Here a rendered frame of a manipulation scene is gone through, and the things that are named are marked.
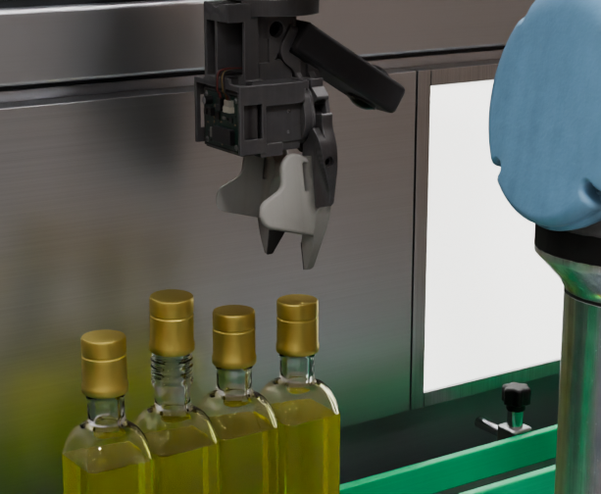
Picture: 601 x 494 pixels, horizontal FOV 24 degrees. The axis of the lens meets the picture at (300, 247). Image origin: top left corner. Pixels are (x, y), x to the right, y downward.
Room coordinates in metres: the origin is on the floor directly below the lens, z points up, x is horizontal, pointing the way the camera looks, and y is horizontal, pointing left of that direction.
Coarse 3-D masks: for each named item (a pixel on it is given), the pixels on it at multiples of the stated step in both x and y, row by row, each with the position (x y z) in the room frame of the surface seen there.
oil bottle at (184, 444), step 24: (192, 408) 1.05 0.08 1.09; (144, 432) 1.04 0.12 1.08; (168, 432) 1.02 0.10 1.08; (192, 432) 1.03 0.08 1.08; (216, 432) 1.05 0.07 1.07; (168, 456) 1.02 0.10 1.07; (192, 456) 1.03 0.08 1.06; (216, 456) 1.04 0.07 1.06; (168, 480) 1.02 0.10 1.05; (192, 480) 1.03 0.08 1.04; (216, 480) 1.04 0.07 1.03
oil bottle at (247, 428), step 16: (208, 400) 1.08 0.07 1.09; (224, 400) 1.07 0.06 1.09; (240, 400) 1.07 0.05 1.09; (256, 400) 1.08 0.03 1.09; (208, 416) 1.07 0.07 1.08; (224, 416) 1.06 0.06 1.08; (240, 416) 1.06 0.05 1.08; (256, 416) 1.07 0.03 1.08; (272, 416) 1.08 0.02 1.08; (224, 432) 1.05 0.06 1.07; (240, 432) 1.06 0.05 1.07; (256, 432) 1.07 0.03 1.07; (272, 432) 1.07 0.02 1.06; (224, 448) 1.05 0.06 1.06; (240, 448) 1.06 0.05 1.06; (256, 448) 1.07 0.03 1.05; (272, 448) 1.07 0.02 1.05; (224, 464) 1.05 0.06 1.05; (240, 464) 1.06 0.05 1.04; (256, 464) 1.07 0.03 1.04; (272, 464) 1.07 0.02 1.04; (224, 480) 1.05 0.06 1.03; (240, 480) 1.06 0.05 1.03; (256, 480) 1.06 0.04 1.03; (272, 480) 1.07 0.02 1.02
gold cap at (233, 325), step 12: (216, 312) 1.08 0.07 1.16; (228, 312) 1.08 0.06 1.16; (240, 312) 1.08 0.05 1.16; (252, 312) 1.08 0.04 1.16; (216, 324) 1.08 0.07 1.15; (228, 324) 1.07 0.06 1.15; (240, 324) 1.07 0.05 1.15; (252, 324) 1.08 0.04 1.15; (216, 336) 1.08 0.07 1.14; (228, 336) 1.07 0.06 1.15; (240, 336) 1.07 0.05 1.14; (252, 336) 1.08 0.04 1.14; (216, 348) 1.08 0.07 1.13; (228, 348) 1.07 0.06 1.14; (240, 348) 1.07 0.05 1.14; (252, 348) 1.08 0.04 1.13; (216, 360) 1.08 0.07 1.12; (228, 360) 1.07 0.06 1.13; (240, 360) 1.07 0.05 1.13; (252, 360) 1.08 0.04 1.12
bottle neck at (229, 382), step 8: (216, 368) 1.08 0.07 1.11; (248, 368) 1.08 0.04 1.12; (224, 376) 1.08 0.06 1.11; (232, 376) 1.07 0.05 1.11; (240, 376) 1.07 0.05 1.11; (248, 376) 1.08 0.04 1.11; (224, 384) 1.08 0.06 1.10; (232, 384) 1.07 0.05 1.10; (240, 384) 1.07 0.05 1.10; (248, 384) 1.08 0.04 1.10; (224, 392) 1.07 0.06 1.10; (232, 392) 1.07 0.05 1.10; (240, 392) 1.07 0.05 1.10; (248, 392) 1.08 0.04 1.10
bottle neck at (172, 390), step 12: (156, 360) 1.04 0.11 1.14; (168, 360) 1.04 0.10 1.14; (180, 360) 1.04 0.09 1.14; (156, 372) 1.04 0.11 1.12; (168, 372) 1.04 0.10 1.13; (180, 372) 1.04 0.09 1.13; (192, 372) 1.05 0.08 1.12; (156, 384) 1.04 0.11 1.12; (168, 384) 1.04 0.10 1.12; (180, 384) 1.04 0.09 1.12; (156, 396) 1.05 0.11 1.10; (168, 396) 1.04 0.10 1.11; (180, 396) 1.04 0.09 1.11; (156, 408) 1.04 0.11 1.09; (168, 408) 1.04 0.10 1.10; (180, 408) 1.04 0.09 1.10
